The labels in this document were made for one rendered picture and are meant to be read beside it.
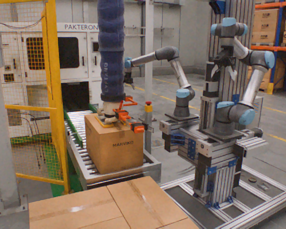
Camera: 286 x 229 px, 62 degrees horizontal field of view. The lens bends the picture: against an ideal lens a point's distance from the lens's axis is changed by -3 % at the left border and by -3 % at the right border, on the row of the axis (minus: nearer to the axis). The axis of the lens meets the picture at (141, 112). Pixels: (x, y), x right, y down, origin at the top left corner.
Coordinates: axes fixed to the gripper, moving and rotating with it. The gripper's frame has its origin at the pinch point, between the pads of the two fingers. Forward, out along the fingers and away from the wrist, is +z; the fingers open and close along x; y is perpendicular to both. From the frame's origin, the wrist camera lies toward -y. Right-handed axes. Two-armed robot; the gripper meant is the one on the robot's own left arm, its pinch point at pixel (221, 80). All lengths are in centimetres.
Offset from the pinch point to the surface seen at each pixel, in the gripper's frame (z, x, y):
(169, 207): 92, 21, -17
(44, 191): 147, 182, -51
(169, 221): 92, 11, -28
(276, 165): 146, 20, 220
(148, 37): -30, 294, 223
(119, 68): 1, 98, -1
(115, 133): 53, 83, -18
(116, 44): -19, 98, -5
